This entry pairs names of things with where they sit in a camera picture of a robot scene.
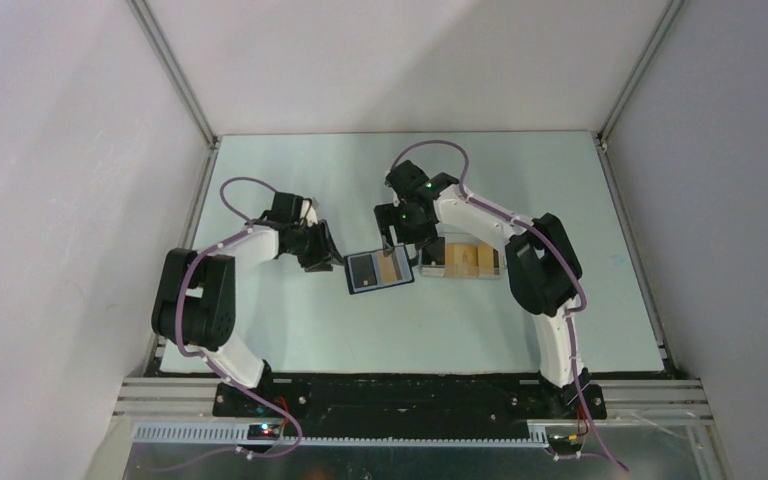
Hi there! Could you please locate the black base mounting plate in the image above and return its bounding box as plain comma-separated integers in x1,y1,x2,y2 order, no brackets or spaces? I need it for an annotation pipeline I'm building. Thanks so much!
212,373,607,442

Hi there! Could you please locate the black card holder wallet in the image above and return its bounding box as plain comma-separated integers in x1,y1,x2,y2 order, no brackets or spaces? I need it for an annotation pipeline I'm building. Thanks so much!
344,245,415,295

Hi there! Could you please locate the right aluminium frame post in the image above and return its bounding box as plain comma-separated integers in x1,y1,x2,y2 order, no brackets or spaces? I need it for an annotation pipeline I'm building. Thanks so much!
596,0,687,145

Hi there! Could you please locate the black credit card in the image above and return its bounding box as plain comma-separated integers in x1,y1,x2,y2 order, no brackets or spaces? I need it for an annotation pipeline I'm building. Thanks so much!
420,238,446,267

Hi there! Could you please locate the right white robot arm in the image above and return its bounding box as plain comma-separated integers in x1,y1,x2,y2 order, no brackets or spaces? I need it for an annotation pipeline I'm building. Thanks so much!
374,160,586,418

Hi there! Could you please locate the left controller board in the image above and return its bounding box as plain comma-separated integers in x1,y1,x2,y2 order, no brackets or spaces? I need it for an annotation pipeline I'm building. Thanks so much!
246,423,283,442

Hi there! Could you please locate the orange credit card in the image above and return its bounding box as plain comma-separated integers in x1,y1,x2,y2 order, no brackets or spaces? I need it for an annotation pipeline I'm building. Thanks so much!
376,252,405,284
444,242,501,278

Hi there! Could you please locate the right controller board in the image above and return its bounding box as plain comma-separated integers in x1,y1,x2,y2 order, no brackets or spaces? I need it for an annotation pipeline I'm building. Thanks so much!
546,433,587,461

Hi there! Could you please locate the controller board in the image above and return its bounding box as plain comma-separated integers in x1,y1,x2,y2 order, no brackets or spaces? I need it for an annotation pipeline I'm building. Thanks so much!
546,433,587,461
246,423,283,442

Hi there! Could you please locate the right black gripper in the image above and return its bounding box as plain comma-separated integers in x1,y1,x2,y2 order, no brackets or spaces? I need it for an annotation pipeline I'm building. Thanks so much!
375,199,439,256

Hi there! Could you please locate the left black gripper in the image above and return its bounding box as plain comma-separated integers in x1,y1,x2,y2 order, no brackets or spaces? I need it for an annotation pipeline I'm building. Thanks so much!
286,219,345,273

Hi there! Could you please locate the aluminium frame post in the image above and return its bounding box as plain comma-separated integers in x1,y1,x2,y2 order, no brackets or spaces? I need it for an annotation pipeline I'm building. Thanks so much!
126,0,218,148
596,0,687,145

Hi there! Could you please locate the left aluminium frame post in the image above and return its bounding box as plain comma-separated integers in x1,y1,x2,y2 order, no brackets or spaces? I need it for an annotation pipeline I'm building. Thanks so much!
126,0,218,148

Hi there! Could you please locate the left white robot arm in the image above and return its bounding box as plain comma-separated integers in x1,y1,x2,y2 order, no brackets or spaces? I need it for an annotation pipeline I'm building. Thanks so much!
151,192,343,417

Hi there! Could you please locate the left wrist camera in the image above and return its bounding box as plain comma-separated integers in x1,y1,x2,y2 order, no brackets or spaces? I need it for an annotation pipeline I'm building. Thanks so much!
299,198,319,226

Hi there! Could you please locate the clear plastic card tray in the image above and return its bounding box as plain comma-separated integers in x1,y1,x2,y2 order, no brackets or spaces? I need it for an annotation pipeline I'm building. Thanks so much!
419,232,506,280

